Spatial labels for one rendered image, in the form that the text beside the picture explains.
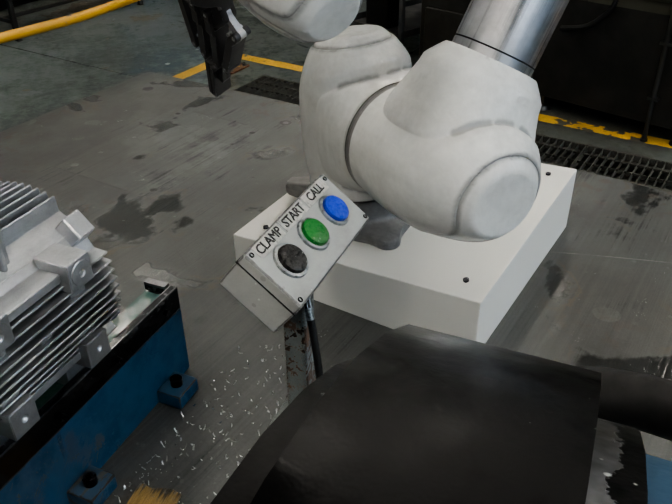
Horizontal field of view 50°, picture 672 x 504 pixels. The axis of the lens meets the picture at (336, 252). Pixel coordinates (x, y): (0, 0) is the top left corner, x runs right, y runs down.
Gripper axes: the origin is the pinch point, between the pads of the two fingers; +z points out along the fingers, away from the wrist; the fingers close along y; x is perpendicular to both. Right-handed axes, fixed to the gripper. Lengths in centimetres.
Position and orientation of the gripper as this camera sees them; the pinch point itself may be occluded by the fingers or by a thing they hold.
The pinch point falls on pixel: (218, 73)
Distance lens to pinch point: 108.6
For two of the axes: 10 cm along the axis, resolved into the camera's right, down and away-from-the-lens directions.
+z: -0.6, 4.3, 9.0
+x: 7.0, -6.2, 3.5
